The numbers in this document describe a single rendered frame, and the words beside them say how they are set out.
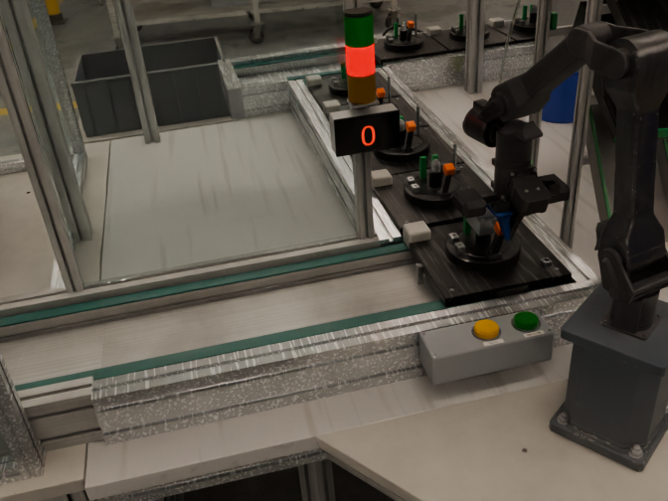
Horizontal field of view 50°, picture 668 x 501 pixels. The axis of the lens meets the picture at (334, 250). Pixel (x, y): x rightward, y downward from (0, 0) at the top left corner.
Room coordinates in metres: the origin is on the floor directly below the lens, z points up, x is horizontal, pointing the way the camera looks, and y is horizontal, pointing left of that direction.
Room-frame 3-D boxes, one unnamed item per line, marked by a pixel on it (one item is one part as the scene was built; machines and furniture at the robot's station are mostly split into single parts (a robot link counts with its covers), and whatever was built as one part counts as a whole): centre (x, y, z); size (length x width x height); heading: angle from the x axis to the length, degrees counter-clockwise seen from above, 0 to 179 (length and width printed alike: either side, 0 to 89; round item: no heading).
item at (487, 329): (0.92, -0.24, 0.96); 0.04 x 0.04 x 0.02
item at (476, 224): (1.15, -0.28, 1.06); 0.08 x 0.04 x 0.07; 11
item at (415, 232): (1.22, -0.17, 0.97); 0.05 x 0.05 x 0.04; 11
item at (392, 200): (1.39, -0.23, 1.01); 0.24 x 0.24 x 0.13; 11
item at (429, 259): (1.14, -0.28, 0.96); 0.24 x 0.24 x 0.02; 11
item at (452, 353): (0.92, -0.24, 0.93); 0.21 x 0.07 x 0.06; 101
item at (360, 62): (1.22, -0.07, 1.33); 0.05 x 0.05 x 0.05
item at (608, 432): (0.79, -0.41, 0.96); 0.15 x 0.15 x 0.20; 47
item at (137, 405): (0.94, -0.04, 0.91); 0.89 x 0.06 x 0.11; 101
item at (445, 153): (1.64, -0.19, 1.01); 0.24 x 0.24 x 0.13; 11
